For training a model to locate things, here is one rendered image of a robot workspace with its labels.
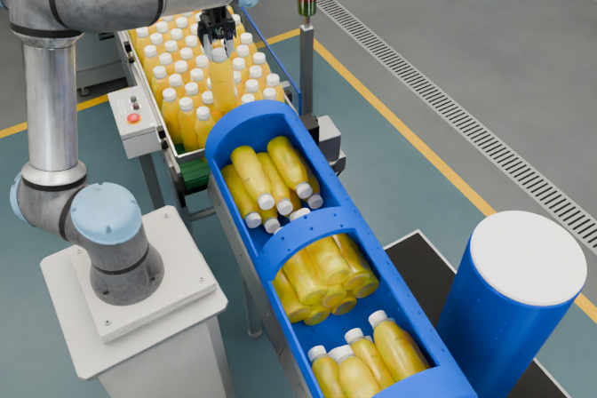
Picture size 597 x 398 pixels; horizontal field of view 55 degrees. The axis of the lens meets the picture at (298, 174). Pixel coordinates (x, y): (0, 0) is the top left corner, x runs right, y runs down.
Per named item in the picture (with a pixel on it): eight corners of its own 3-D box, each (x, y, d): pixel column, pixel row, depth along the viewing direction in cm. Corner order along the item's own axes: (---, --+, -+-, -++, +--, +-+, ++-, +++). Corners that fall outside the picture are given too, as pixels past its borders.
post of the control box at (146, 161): (183, 302, 248) (132, 139, 174) (180, 295, 251) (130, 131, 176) (192, 299, 249) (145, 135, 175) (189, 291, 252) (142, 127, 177)
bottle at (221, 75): (214, 98, 173) (207, 49, 159) (237, 97, 173) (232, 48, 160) (212, 113, 168) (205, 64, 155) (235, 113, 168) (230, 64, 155)
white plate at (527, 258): (547, 327, 128) (545, 329, 129) (608, 256, 140) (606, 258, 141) (448, 251, 142) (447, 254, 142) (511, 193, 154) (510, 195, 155)
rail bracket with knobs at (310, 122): (294, 156, 182) (293, 133, 175) (285, 142, 187) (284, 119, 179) (322, 147, 185) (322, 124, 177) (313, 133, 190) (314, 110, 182)
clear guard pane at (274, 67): (298, 185, 233) (298, 93, 197) (235, 75, 281) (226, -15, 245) (300, 185, 233) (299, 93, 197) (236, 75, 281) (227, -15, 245)
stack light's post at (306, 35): (303, 225, 276) (304, 31, 194) (299, 218, 279) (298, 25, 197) (310, 222, 277) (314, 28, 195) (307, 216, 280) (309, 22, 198)
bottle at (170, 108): (180, 147, 185) (171, 106, 172) (163, 140, 188) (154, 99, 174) (194, 134, 189) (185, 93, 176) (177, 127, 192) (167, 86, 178)
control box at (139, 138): (128, 159, 168) (120, 134, 160) (115, 117, 180) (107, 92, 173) (161, 149, 171) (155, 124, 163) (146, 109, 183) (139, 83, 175)
